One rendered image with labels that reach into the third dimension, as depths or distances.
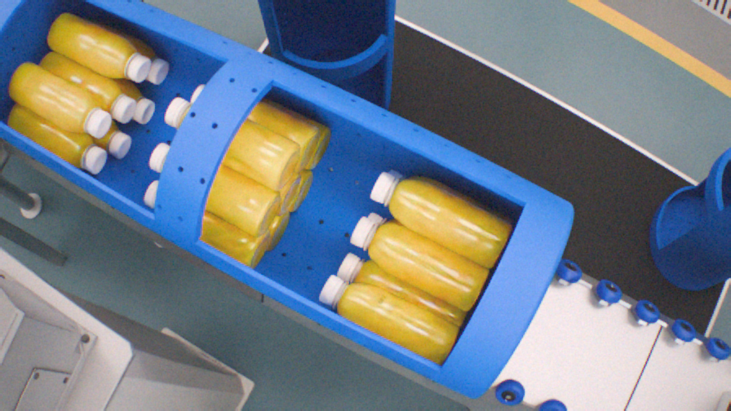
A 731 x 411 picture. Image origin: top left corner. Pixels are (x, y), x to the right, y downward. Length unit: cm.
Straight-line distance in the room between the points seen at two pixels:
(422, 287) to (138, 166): 48
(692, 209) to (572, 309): 103
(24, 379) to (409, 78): 152
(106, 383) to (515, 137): 141
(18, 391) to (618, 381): 87
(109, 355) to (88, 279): 128
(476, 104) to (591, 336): 105
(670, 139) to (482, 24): 69
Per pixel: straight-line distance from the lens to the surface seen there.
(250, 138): 97
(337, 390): 208
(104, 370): 99
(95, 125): 109
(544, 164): 208
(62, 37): 119
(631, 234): 210
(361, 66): 164
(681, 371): 126
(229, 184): 99
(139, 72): 113
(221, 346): 212
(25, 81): 116
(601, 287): 117
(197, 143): 92
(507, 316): 87
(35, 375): 88
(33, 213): 237
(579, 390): 119
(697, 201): 219
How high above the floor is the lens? 208
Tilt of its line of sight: 75 degrees down
